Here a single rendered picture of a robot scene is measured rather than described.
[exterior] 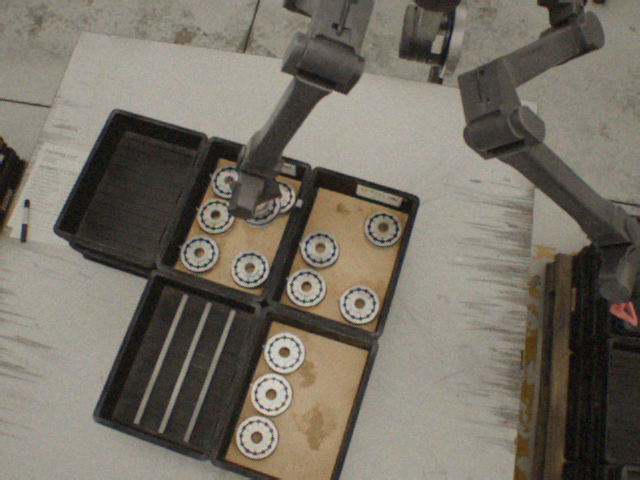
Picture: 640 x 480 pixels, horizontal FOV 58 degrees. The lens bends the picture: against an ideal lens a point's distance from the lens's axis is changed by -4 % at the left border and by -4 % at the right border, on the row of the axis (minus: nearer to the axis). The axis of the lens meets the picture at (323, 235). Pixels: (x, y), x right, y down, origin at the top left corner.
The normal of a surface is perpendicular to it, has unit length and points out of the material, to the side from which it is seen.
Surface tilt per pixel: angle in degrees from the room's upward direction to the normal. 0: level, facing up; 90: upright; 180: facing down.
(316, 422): 0
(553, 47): 36
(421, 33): 90
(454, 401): 0
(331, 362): 0
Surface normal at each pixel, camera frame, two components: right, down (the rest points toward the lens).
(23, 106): 0.02, -0.34
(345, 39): 0.27, 0.07
